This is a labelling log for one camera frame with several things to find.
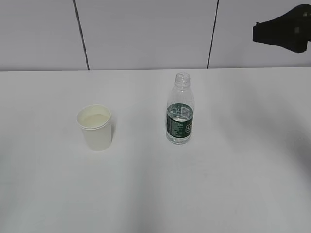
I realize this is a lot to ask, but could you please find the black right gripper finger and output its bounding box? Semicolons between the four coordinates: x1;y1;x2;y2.
252;4;311;53

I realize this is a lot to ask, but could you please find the white paper cup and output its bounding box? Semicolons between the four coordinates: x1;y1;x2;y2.
76;104;112;151

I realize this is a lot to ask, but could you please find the clear water bottle green label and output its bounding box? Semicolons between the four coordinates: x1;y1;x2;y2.
166;72;194;145

